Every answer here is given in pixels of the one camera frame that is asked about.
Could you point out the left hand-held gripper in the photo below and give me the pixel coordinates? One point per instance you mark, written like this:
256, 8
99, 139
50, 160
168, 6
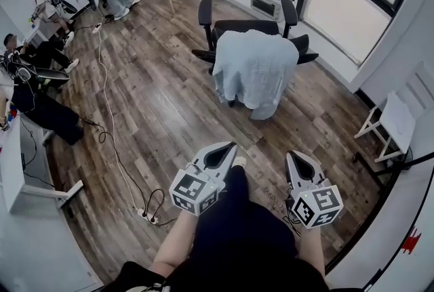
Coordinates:
193, 192

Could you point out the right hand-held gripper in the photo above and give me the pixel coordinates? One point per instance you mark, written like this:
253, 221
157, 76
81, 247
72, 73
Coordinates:
317, 206

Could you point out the light blue clothes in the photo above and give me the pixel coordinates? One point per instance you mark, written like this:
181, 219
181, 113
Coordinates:
254, 70

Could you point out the black office chair with headrest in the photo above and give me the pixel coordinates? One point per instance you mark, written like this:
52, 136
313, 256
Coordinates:
237, 25

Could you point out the person's left forearm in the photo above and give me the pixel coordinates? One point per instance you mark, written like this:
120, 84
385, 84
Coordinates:
176, 243

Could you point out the person's right forearm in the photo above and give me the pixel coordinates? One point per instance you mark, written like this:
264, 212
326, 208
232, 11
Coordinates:
310, 250

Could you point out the white folding chair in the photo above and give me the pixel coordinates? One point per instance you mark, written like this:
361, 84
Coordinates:
396, 114

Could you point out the person's cream clog shoe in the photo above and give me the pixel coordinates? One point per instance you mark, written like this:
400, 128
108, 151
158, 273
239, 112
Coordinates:
239, 161

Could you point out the person's black clothing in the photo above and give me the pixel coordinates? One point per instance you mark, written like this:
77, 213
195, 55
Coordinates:
244, 233

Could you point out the white power strip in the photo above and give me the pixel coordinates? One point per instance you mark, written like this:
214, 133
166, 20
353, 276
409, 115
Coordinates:
142, 212
96, 28

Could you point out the black-framed whiteboard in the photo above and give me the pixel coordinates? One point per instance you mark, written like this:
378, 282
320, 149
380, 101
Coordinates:
390, 250

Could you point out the red sticker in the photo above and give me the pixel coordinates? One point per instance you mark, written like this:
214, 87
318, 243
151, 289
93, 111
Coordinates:
411, 240

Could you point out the white toaster oven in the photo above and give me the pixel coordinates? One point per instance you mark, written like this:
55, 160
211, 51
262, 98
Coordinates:
264, 4

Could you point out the dark oval back pack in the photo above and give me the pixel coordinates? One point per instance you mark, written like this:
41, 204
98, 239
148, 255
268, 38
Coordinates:
52, 74

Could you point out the white desk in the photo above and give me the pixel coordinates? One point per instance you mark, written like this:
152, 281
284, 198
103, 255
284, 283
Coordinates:
10, 165

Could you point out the colourful toy blocks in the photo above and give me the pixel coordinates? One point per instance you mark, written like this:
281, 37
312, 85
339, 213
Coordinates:
13, 111

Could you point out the small white table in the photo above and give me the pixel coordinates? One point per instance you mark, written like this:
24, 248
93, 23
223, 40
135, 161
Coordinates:
35, 31

